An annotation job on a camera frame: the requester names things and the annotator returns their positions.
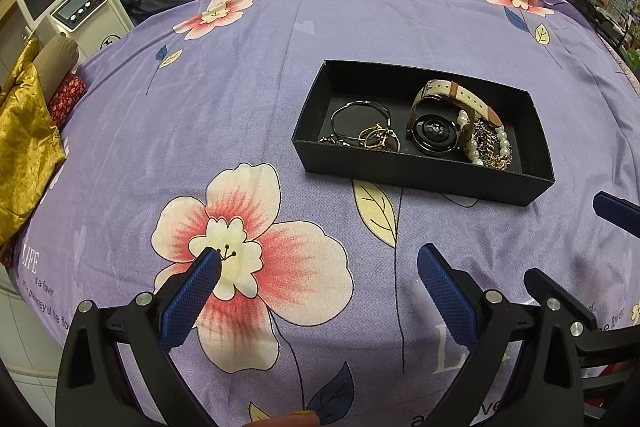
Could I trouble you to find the brown pillow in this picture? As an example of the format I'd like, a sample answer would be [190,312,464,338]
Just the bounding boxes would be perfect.
[35,34,80,100]

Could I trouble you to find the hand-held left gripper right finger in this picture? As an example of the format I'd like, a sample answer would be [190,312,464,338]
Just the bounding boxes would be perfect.
[417,243,584,427]

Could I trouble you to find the black rectangular box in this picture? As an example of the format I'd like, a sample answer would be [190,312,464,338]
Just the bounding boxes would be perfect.
[291,59,557,208]

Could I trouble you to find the silver bangle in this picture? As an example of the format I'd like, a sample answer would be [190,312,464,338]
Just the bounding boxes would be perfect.
[330,101,392,142]

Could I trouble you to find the person's left hand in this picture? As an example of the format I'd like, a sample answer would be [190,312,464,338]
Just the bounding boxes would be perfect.
[270,411,321,427]

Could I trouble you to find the red patterned cloth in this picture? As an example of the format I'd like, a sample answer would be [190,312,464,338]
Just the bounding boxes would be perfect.
[47,73,89,132]

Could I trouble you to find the white pearl bracelet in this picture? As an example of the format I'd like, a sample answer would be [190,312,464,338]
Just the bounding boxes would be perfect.
[456,109,514,168]

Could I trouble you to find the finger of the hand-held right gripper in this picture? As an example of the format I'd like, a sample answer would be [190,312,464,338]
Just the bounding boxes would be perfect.
[524,267,640,360]
[592,191,640,239]

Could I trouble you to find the gold ring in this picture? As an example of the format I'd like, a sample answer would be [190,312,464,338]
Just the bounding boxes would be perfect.
[359,122,401,152]

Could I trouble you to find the purple floral bedsheet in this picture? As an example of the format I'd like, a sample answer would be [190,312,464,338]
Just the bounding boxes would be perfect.
[0,0,640,427]

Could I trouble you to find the silver chain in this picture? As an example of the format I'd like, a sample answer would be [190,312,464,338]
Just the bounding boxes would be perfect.
[472,119,501,160]

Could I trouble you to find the shiny gold cloth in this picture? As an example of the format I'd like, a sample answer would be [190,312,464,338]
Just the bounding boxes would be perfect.
[0,38,68,246]

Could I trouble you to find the brown and white strap watch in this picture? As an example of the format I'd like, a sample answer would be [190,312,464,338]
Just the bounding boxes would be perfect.
[406,79,505,156]

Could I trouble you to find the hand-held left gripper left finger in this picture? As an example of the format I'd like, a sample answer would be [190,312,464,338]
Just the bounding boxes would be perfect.
[54,248,222,427]

